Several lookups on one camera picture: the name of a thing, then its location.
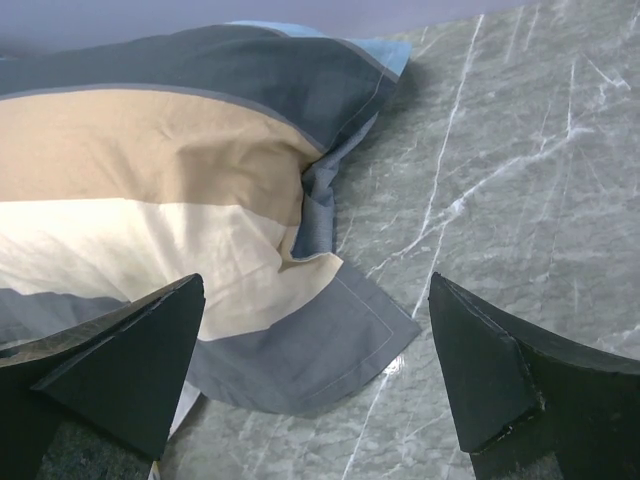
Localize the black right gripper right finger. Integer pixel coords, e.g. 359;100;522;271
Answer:
429;274;639;479

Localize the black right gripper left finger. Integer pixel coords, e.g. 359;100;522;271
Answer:
1;274;205;479

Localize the striped blue beige pillowcase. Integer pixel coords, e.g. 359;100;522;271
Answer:
1;22;420;415

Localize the white pillow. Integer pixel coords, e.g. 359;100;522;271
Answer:
168;381;201;438

